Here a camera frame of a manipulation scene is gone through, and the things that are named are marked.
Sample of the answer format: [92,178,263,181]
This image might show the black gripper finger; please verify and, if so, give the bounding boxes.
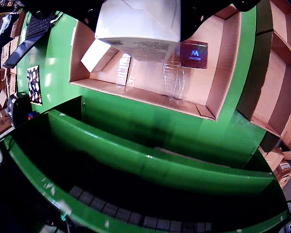
[26,0,104,33]
[180,0,260,41]

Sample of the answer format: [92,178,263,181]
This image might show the white carton with black spots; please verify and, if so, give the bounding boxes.
[94,0,182,63]

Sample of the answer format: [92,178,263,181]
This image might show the red product box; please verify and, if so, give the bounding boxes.
[179,40,209,70]

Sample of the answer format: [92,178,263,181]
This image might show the long white printed box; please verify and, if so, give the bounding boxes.
[81,38,118,73]

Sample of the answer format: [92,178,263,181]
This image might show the shallow cardboard tray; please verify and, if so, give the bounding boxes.
[69,4,243,121]

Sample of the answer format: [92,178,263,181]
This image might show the divided cardboard box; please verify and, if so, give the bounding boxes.
[236,0,291,138]

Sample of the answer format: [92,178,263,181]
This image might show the black patterned card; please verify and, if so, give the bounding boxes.
[27,65,43,106]

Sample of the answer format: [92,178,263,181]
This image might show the stacked brown cartons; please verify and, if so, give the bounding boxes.
[0,67,17,141]

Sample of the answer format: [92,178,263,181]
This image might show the green metal chute bin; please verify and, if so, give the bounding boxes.
[0,95,291,233]

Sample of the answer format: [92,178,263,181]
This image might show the small brown floor cartons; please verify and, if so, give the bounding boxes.
[258,114,291,189]

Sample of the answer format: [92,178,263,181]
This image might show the dark keyboard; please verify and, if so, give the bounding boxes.
[69,185,213,233]

